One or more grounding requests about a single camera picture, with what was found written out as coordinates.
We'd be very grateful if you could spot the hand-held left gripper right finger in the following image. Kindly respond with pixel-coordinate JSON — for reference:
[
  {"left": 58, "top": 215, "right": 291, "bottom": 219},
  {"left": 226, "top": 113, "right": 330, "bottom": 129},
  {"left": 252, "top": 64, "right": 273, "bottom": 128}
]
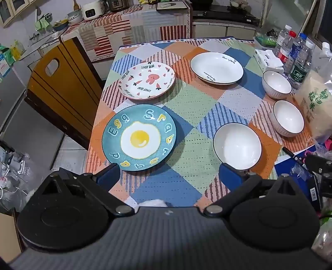
[{"left": 203, "top": 163, "right": 299, "bottom": 217}]

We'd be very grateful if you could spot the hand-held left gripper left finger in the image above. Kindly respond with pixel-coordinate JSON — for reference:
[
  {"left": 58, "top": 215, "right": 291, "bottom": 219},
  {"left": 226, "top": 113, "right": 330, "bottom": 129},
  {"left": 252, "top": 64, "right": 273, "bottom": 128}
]
[{"left": 41, "top": 163, "right": 132, "bottom": 216}]

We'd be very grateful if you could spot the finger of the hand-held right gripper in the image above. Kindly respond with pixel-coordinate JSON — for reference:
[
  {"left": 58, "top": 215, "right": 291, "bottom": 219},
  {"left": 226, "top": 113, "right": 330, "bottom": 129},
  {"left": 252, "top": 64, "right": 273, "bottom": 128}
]
[{"left": 304, "top": 154, "right": 332, "bottom": 178}]

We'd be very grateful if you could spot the white bowl dark rim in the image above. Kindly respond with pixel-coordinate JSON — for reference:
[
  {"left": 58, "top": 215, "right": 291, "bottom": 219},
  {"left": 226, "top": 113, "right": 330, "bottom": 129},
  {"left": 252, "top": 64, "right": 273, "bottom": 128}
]
[
  {"left": 270, "top": 100, "right": 305, "bottom": 137},
  {"left": 262, "top": 71, "right": 292, "bottom": 99},
  {"left": 213, "top": 123, "right": 262, "bottom": 170}
]

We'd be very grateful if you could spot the teal fried egg print plate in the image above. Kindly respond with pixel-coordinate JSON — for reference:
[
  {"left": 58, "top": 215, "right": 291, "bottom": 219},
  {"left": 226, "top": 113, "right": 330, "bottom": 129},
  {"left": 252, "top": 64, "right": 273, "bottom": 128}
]
[{"left": 102, "top": 104, "right": 177, "bottom": 171}]

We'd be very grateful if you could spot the pink rabbit print plate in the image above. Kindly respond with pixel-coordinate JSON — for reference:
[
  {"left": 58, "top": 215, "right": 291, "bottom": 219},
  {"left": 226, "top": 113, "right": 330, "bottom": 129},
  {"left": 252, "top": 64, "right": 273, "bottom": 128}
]
[{"left": 118, "top": 62, "right": 176, "bottom": 101}]

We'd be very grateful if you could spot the white plate dark rim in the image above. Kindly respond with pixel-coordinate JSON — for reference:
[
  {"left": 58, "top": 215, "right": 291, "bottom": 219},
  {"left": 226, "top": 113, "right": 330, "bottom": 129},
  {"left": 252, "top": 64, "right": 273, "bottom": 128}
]
[{"left": 190, "top": 52, "right": 244, "bottom": 85}]

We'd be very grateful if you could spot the stack of white bowls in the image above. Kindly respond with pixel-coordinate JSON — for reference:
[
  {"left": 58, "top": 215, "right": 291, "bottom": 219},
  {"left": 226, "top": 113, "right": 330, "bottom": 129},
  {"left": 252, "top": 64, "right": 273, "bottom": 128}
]
[{"left": 66, "top": 10, "right": 83, "bottom": 24}]

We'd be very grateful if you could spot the black marker pen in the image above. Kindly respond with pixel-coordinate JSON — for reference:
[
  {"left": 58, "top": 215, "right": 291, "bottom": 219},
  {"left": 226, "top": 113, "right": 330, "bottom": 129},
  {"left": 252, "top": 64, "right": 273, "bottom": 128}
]
[{"left": 282, "top": 147, "right": 309, "bottom": 170}]

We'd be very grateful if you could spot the blue box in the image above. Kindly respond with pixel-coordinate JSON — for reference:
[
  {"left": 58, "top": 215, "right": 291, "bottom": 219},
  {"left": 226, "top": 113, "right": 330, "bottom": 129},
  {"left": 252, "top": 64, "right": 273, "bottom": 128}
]
[{"left": 274, "top": 145, "right": 323, "bottom": 208}]

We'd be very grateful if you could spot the white fleece clothing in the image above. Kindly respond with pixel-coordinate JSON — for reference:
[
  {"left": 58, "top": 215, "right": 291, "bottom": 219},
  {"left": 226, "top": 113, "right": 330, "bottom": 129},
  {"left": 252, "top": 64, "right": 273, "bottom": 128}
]
[{"left": 139, "top": 199, "right": 168, "bottom": 207}]

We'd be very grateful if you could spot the clear bag of rice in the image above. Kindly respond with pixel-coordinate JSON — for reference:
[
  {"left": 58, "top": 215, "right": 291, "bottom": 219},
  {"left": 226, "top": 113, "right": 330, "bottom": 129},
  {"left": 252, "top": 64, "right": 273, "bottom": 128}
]
[{"left": 293, "top": 70, "right": 332, "bottom": 141}]

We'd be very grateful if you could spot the patchwork tablecloth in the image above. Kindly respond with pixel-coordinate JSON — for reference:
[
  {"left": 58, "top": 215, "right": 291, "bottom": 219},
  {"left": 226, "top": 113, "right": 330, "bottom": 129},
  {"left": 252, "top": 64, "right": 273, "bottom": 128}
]
[{"left": 85, "top": 37, "right": 315, "bottom": 208}]

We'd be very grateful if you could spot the brown wooden chair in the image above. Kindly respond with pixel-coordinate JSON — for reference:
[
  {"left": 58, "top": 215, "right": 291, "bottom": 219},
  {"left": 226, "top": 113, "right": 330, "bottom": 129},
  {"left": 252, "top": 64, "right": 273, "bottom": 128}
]
[{"left": 25, "top": 36, "right": 104, "bottom": 150}]

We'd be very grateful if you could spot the clear plastic bag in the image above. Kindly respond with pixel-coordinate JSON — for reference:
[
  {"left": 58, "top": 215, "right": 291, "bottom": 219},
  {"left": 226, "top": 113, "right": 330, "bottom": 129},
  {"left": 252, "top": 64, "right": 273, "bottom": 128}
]
[{"left": 0, "top": 141, "right": 35, "bottom": 207}]

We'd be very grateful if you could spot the green label water bottle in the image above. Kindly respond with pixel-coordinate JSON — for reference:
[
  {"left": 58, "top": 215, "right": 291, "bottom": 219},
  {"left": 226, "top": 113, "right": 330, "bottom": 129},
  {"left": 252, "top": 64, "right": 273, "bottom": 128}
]
[{"left": 288, "top": 41, "right": 314, "bottom": 90}]

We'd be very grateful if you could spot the clear plastic jug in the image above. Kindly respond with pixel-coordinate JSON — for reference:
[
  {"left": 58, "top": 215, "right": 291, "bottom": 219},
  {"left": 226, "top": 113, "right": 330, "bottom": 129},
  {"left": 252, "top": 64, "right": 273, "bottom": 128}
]
[{"left": 315, "top": 42, "right": 332, "bottom": 71}]

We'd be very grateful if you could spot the blue cap water bottle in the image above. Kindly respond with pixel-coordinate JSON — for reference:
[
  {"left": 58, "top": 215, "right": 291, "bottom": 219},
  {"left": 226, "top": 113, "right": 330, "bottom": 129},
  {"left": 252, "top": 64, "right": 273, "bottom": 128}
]
[{"left": 284, "top": 33, "right": 308, "bottom": 76}]

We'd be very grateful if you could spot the white tissue pack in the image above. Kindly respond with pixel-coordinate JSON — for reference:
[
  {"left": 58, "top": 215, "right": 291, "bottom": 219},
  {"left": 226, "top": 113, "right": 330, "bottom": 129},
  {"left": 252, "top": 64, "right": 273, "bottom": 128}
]
[{"left": 254, "top": 49, "right": 284, "bottom": 73}]

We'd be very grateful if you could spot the red cap water bottle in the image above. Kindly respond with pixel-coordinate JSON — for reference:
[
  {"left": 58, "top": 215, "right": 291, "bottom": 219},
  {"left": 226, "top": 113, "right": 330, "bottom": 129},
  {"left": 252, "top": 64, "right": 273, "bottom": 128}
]
[{"left": 279, "top": 31, "right": 297, "bottom": 64}]

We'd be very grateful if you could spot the cardboard box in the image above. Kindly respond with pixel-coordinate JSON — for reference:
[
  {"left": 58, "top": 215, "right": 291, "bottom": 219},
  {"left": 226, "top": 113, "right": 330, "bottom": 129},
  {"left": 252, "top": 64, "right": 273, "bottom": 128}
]
[{"left": 0, "top": 209, "right": 22, "bottom": 263}]

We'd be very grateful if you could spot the green plastic basket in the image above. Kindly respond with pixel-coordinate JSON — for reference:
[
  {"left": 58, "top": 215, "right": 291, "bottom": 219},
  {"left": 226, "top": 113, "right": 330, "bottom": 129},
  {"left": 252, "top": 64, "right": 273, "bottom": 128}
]
[{"left": 255, "top": 31, "right": 278, "bottom": 49}]

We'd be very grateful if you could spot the striped patchwork counter cloth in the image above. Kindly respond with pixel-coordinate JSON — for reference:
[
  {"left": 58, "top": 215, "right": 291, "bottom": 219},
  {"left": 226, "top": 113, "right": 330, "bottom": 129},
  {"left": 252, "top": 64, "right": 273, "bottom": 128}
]
[{"left": 61, "top": 2, "right": 192, "bottom": 62}]

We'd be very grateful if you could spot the cream base cabinet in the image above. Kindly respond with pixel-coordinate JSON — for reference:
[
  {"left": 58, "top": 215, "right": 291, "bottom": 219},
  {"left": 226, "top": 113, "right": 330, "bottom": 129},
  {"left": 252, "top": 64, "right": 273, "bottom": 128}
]
[{"left": 192, "top": 22, "right": 256, "bottom": 41}]

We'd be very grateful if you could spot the yellow bottle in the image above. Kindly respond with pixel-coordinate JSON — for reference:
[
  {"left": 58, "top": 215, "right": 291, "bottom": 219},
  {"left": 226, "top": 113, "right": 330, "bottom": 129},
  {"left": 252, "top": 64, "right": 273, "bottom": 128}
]
[{"left": 10, "top": 40, "right": 26, "bottom": 61}]

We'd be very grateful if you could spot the blue bowl with food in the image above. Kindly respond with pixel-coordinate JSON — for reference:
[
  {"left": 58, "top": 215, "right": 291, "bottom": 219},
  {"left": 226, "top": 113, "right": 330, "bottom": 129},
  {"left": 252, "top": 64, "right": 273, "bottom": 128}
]
[{"left": 53, "top": 20, "right": 69, "bottom": 32}]

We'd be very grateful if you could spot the green plastic bag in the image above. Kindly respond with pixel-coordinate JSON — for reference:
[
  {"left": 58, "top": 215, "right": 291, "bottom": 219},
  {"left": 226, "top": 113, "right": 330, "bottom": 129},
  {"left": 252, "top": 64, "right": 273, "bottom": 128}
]
[{"left": 0, "top": 45, "right": 16, "bottom": 66}]

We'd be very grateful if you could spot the black gas stove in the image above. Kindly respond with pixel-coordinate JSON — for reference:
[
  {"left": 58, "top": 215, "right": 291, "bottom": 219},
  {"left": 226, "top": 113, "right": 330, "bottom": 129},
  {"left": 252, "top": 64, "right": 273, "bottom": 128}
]
[{"left": 192, "top": 9, "right": 260, "bottom": 26}]

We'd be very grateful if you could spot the green cloth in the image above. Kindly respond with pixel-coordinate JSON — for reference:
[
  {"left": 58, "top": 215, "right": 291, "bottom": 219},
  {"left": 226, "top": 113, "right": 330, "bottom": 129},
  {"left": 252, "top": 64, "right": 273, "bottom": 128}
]
[{"left": 36, "top": 18, "right": 50, "bottom": 32}]

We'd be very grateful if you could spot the white rice cooker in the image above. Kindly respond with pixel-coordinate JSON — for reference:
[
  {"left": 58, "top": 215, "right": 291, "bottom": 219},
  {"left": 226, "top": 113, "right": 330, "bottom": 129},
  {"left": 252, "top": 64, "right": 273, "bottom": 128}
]
[{"left": 82, "top": 0, "right": 105, "bottom": 20}]

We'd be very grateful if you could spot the dark pressure cooker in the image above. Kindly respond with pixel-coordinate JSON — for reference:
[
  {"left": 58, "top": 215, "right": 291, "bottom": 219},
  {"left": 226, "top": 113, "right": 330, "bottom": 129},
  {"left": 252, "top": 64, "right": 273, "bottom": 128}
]
[{"left": 107, "top": 0, "right": 127, "bottom": 12}]

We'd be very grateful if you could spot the cutting board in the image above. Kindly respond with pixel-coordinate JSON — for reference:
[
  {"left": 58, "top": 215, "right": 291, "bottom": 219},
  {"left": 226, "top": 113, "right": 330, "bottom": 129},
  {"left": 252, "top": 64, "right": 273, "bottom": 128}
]
[{"left": 156, "top": 1, "right": 188, "bottom": 11}]

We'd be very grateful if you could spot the cream wall cabinet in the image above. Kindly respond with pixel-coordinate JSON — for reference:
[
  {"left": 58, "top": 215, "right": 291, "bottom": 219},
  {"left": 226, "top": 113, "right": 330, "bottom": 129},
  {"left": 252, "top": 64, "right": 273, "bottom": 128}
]
[{"left": 0, "top": 0, "right": 30, "bottom": 28}]

